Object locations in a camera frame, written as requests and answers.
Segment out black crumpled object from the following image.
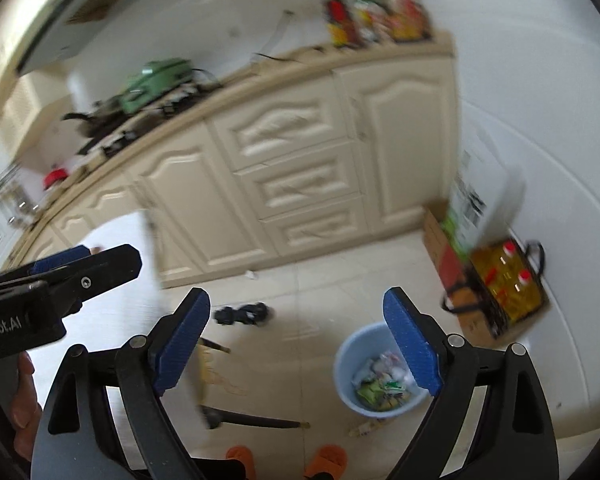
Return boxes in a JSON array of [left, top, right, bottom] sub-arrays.
[[214, 301, 271, 327]]

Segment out white green printed carton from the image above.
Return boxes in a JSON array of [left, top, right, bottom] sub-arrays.
[[440, 150, 526, 261]]

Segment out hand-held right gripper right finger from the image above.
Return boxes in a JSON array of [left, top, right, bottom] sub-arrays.
[[382, 286, 556, 480]]

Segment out cardboard box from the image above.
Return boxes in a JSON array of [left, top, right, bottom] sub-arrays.
[[422, 208, 551, 345]]

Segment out cream arched cabinet door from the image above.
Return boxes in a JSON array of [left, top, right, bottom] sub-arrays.
[[336, 57, 458, 236], [132, 122, 273, 271]]

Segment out metal rack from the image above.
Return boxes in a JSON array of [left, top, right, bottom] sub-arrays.
[[0, 170, 41, 226]]

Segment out yellow cooking oil bottle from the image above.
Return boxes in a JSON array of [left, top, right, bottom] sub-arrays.
[[472, 241, 523, 286], [490, 269, 546, 323]]

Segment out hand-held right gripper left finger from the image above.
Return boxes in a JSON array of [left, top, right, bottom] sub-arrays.
[[30, 287, 213, 480]]

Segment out cream kitchen cabinet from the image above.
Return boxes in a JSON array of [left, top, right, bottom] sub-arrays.
[[0, 30, 461, 291]]

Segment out green kitchen appliance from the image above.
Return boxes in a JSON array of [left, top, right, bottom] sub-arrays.
[[119, 59, 193, 113]]

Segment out steel range hood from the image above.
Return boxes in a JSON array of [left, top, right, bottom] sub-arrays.
[[15, 0, 176, 76]]

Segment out black frying pan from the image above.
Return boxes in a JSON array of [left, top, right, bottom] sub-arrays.
[[62, 100, 126, 136]]

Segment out beige wrapper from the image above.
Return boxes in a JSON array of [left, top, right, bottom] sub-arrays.
[[349, 420, 388, 437]]

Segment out cooking oil bottles in carrier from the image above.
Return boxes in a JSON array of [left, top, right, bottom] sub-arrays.
[[440, 241, 548, 331]]

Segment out orange slipper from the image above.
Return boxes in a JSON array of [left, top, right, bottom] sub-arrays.
[[304, 444, 348, 480], [226, 445, 257, 480]]

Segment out gas stove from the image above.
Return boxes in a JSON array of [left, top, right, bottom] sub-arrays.
[[75, 82, 221, 158]]

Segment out cream louvred wall cabinet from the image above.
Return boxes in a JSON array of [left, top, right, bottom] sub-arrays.
[[0, 75, 76, 161]]

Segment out dark table leg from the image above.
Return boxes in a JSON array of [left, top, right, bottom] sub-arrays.
[[202, 402, 311, 431]]

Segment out blue plastic bin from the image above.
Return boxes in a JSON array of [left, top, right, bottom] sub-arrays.
[[333, 322, 433, 418]]

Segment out pile of crumpled wrappers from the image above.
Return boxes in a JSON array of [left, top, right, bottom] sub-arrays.
[[352, 352, 421, 408]]

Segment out row of colourful food packets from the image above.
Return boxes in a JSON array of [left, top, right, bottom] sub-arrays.
[[322, 0, 433, 50]]

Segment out cream cabinet drawer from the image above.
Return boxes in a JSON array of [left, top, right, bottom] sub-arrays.
[[235, 142, 363, 221], [257, 197, 373, 256], [210, 85, 351, 171]]

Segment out person's left hand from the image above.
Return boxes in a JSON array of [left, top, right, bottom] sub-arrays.
[[11, 350, 43, 461]]

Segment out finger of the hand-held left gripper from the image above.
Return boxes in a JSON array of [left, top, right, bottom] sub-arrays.
[[47, 244, 143, 318], [0, 246, 93, 284]]

